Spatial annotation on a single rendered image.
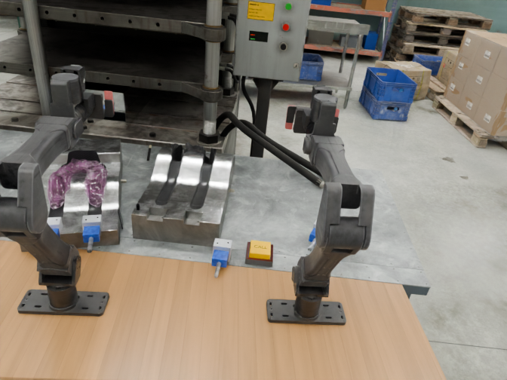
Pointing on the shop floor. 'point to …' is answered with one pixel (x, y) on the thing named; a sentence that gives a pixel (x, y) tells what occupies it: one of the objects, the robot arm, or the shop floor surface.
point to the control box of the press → (268, 50)
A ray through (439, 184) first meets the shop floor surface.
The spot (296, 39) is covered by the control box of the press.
